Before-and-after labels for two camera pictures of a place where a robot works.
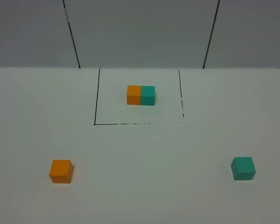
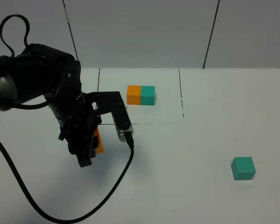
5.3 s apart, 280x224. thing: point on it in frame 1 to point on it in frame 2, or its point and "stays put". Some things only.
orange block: [61, 171] to [100, 149]
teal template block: [148, 95] stays put
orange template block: [133, 94] stays put
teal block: [242, 168] stays put
